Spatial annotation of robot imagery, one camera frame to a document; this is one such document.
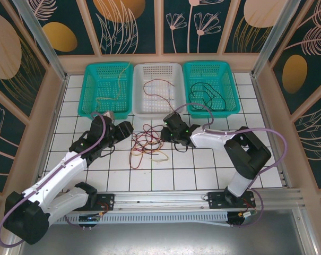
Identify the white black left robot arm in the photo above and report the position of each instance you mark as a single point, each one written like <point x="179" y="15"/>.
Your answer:
<point x="54" y="180"/>

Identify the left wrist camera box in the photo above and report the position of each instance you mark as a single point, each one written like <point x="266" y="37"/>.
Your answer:
<point x="108" y="114"/>

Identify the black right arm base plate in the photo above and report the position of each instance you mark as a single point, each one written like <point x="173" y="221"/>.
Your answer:
<point x="216" y="199"/>

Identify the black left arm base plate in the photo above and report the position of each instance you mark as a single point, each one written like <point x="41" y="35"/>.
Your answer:
<point x="107" y="199"/>

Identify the aluminium side rail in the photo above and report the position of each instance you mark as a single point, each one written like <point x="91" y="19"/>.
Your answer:
<point x="260" y="101"/>
<point x="60" y="101"/>

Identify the teal plastic basket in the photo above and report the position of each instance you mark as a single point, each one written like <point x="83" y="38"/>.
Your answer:
<point x="229" y="79"/>
<point x="96" y="79"/>

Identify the aluminium corner post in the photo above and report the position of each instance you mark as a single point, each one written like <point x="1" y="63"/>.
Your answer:
<point x="43" y="40"/>
<point x="270" y="40"/>

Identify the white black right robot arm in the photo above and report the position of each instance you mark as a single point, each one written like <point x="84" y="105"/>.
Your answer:
<point x="247" y="151"/>

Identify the yellow power connector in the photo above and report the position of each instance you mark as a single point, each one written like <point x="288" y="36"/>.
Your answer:
<point x="247" y="214"/>

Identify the white plastic basket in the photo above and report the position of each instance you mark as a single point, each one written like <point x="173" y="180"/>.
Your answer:
<point x="160" y="71"/>

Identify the aluminium mounting rail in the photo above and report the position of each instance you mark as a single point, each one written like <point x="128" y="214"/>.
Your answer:
<point x="160" y="197"/>

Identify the grey metal sheet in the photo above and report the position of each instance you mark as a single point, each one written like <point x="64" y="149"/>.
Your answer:
<point x="160" y="239"/>

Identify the small green circuit board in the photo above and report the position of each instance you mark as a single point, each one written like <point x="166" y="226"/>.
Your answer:
<point x="89" y="218"/>

